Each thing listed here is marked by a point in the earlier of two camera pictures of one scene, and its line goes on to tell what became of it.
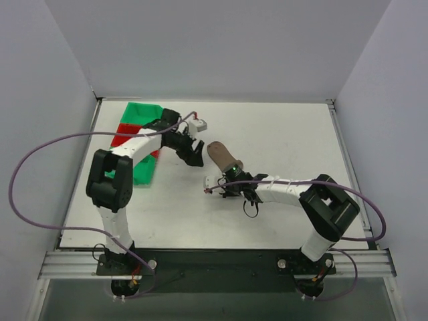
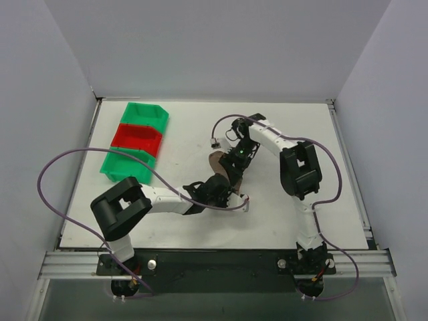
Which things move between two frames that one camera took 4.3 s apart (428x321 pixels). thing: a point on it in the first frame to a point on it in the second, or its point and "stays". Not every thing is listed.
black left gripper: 186,144 to 226,192
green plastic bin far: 142,113 stays
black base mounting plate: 215,270 stays
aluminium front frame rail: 83,265 stays
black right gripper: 232,187 to 232,168
